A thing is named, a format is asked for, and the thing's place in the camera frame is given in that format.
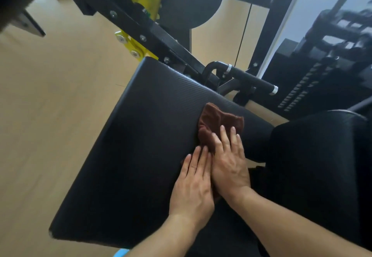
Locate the person's left hand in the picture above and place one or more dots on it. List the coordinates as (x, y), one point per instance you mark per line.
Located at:
(190, 192)

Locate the person's right hand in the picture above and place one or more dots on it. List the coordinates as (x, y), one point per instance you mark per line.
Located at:
(229, 169)

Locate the person's right middle finger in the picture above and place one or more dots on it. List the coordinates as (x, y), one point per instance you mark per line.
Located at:
(225, 139)

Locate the person's left little finger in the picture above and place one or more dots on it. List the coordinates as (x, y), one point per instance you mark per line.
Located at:
(185, 165)

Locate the person's left middle finger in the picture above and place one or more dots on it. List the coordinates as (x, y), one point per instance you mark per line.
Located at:
(202, 161)

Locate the person's right little finger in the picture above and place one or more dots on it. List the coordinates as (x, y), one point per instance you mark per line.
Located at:
(240, 146)

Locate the brown cleaning cloth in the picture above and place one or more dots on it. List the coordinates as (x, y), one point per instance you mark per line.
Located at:
(216, 120)

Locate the person's left forearm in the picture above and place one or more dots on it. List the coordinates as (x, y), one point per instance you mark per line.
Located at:
(165, 239)

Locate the person's right forearm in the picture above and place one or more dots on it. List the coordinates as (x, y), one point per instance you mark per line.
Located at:
(284, 227)

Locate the black padded machine seat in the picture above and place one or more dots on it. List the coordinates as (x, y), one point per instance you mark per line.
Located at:
(139, 149)

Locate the black padded cushion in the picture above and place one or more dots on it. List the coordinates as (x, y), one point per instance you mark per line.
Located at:
(316, 163)

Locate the black weight stack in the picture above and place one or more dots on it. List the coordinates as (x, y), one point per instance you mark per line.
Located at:
(305, 88)

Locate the light blue object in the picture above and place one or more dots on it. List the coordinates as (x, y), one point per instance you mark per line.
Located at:
(121, 253)

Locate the black round roller pad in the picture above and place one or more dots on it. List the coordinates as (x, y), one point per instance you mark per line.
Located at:
(189, 1)

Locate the black gym machine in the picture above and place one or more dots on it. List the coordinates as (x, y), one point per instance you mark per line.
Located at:
(340, 33)

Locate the grey metal foot plate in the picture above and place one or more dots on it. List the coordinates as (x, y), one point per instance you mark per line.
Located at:
(30, 24)

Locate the black upright frame post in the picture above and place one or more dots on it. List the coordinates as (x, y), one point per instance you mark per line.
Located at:
(274, 18)

